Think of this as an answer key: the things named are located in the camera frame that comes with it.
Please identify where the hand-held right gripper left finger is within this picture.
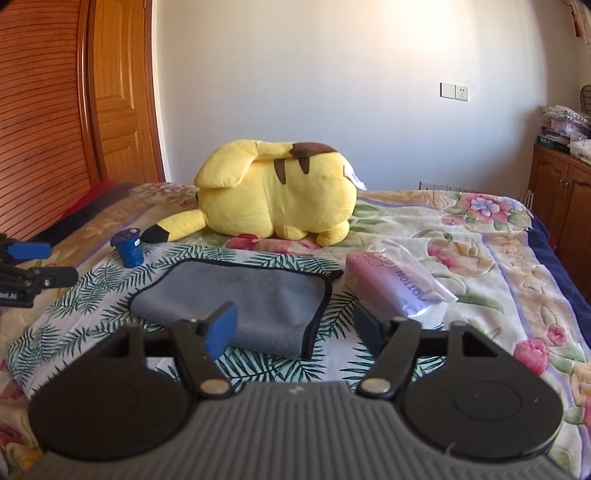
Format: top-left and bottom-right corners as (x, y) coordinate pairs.
(110, 302), (239, 400)

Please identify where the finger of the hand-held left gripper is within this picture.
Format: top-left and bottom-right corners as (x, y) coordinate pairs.
(0, 233), (52, 265)
(0, 266), (79, 289)

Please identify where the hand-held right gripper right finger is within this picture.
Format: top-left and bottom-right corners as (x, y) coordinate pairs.
(353, 304), (502, 400)

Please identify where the grey towel with black trim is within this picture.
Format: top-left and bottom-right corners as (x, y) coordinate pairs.
(128, 258), (345, 361)

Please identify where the white leaf print cloth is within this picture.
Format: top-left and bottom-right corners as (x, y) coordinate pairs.
(8, 242), (446, 403)

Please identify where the pink tissue pack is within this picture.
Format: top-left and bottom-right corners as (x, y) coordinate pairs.
(345, 239), (460, 325)

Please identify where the red cloth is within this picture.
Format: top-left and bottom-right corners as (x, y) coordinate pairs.
(58, 180), (138, 224)

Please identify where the small blue cup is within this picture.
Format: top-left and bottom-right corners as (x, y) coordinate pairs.
(110, 228), (147, 269)

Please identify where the wooden slatted headboard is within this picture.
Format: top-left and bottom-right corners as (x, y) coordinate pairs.
(0, 0), (105, 241)

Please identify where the yellow plush toy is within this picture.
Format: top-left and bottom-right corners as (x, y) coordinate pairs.
(140, 138), (369, 246)

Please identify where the wooden door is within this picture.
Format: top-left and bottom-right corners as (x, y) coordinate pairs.
(87, 0), (168, 186)

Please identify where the dark blue bed sheet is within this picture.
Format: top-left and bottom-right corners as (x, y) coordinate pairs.
(526, 211), (591, 326)

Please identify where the wooden cabinet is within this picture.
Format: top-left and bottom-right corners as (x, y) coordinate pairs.
(525, 142), (591, 302)

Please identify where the stack of books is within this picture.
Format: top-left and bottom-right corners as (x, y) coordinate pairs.
(534, 132), (574, 154)

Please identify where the white patterned cloth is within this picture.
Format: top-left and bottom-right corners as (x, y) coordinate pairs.
(567, 137), (591, 165)

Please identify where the pile of folded cloths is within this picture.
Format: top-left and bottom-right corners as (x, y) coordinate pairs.
(541, 104), (591, 140)

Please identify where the red hanging ornament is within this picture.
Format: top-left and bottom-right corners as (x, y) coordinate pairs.
(567, 0), (591, 40)

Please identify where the metal wire rack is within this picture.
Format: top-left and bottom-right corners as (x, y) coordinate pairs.
(418, 181), (475, 193)

